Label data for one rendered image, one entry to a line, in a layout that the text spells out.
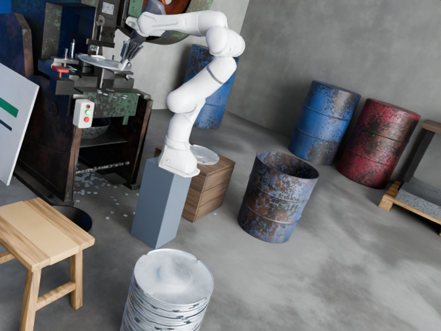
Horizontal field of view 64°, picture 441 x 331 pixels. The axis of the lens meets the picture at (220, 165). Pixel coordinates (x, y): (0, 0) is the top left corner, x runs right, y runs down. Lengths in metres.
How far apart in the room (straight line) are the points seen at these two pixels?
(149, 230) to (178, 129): 0.56
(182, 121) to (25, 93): 0.96
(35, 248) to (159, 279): 0.42
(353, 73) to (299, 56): 0.76
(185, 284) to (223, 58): 0.93
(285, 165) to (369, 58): 2.57
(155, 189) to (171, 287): 0.65
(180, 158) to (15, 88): 1.10
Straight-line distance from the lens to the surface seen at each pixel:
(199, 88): 1.61
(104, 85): 2.12
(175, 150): 1.71
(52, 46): 2.33
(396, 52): 4.72
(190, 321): 1.31
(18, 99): 2.31
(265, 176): 2.12
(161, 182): 1.75
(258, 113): 5.24
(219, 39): 1.53
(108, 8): 2.17
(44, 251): 1.31
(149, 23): 1.76
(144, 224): 1.91
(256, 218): 2.23
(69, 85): 1.91
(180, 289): 1.28
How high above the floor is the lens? 1.14
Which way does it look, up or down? 21 degrees down
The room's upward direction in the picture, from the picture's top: 17 degrees clockwise
